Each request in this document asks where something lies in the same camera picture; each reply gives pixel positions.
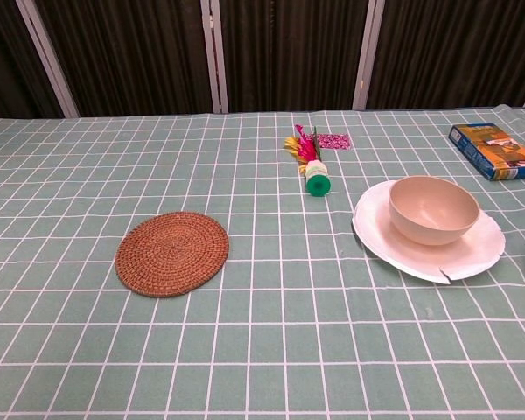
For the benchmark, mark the beige bowl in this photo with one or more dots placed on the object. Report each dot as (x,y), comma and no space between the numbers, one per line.
(433,227)

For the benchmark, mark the colourful feather shuttlecock green base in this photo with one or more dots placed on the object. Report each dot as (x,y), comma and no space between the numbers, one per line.
(318,184)

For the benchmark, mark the round woven rattan coaster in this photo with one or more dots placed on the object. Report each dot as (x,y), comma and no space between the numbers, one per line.
(172,254)

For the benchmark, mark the pink patterned small packet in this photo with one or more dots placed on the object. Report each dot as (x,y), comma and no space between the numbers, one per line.
(337,141)

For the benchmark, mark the green white-grid tablecloth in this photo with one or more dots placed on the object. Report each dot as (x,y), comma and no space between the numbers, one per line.
(245,350)

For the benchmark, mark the dark pleated curtain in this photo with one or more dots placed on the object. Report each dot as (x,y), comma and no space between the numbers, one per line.
(289,52)

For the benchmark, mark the blue orange cardboard box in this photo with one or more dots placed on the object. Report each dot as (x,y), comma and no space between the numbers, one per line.
(494,151)

